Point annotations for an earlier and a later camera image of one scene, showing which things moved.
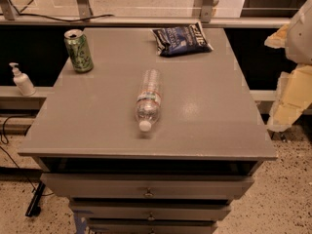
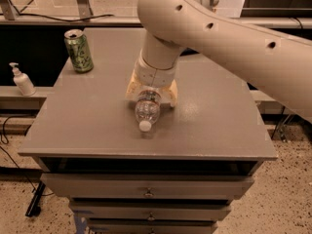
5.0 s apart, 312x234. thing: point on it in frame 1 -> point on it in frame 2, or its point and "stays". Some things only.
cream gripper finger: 278,39 -> 155,66
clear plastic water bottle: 148,99 stays
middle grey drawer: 150,210 stays
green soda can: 80,51 stays
